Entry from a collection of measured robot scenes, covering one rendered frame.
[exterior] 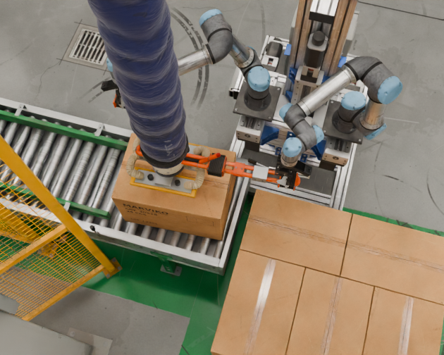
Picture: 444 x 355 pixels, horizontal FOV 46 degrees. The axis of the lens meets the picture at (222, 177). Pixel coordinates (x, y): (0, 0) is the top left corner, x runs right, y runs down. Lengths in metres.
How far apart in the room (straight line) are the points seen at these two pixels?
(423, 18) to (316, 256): 2.50
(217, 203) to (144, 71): 1.17
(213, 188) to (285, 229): 0.59
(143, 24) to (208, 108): 2.56
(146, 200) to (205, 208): 0.31
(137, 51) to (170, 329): 2.29
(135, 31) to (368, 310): 2.11
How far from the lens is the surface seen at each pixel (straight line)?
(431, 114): 4.38
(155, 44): 1.72
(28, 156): 3.58
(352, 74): 2.37
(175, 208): 2.79
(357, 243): 3.22
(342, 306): 3.12
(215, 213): 2.77
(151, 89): 1.90
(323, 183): 3.68
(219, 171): 2.52
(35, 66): 4.63
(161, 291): 3.66
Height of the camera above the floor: 3.56
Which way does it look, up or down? 67 degrees down
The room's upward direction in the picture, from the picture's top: 3 degrees counter-clockwise
